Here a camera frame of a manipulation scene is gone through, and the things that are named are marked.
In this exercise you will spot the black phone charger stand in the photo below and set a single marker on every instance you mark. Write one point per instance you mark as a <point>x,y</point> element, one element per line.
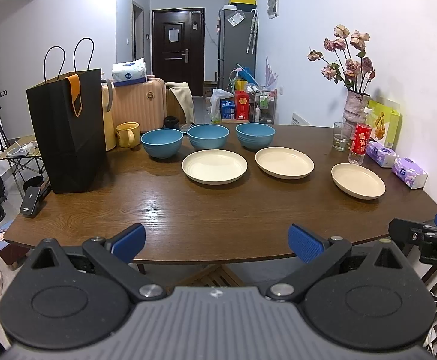
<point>30,202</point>

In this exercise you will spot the blue bowl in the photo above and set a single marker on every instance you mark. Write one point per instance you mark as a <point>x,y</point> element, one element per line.
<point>208,136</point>
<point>255,136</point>
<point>162,143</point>

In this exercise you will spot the dark entrance door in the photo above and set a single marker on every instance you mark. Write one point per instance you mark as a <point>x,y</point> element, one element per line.
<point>178,46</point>

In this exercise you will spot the dried pink flowers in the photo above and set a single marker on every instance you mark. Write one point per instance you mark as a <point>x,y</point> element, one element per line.
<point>349,63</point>

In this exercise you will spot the drinking glass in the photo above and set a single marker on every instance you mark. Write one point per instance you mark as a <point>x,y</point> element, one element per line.
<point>342,132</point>

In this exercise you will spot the folding side table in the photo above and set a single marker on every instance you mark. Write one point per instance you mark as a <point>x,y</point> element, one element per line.
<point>22,156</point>

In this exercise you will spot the white tissue pack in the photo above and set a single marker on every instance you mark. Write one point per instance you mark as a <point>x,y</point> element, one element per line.
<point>130,73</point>

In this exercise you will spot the black cup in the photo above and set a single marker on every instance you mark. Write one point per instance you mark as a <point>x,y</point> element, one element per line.
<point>171,122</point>

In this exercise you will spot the green snack box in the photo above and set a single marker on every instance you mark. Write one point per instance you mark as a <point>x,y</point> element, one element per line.
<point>385,122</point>

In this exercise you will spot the black paper bag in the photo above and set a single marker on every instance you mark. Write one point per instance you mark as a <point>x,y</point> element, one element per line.
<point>68,123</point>

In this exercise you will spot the grey refrigerator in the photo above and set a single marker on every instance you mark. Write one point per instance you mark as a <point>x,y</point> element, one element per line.
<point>234,49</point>

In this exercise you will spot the pink suitcase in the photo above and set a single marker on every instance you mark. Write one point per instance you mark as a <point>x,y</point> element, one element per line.
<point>143,103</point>

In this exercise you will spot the cream plate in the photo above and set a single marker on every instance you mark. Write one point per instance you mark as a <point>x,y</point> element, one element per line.
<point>284,163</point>
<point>214,167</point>
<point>358,181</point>

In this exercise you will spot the red carton box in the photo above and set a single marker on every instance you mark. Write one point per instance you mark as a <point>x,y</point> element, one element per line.
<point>242,105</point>

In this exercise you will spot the wire storage rack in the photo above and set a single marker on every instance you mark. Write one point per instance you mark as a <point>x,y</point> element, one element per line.
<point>262,104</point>

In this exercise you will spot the purple tissue pack near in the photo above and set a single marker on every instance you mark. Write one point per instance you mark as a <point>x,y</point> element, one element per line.
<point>410,173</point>

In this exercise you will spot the beige cloth on chair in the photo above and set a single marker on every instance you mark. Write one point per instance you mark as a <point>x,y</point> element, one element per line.
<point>184,97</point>

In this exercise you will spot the flower vase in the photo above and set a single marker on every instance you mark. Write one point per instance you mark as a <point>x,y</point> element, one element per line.
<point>354,110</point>

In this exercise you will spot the blue carton box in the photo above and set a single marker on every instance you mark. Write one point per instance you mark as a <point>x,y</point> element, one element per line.
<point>227,109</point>

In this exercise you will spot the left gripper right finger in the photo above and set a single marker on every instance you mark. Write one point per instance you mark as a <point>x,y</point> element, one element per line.
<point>321,257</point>

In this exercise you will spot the purple tissue pack far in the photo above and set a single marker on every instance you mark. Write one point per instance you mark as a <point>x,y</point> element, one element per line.
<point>383,156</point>

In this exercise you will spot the purple tissue pack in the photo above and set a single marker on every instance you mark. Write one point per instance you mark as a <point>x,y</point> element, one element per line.
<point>410,173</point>
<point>383,156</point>

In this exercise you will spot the yellow mug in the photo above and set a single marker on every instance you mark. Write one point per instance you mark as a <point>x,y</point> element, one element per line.
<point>128,134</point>

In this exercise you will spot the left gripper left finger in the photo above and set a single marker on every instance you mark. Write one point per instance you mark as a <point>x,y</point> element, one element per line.
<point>111,259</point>

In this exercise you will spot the yellow thermos jug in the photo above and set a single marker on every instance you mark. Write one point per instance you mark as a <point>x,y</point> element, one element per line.
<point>107,103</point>

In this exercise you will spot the red label water bottle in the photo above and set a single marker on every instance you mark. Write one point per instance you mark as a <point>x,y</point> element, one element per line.
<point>360,139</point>

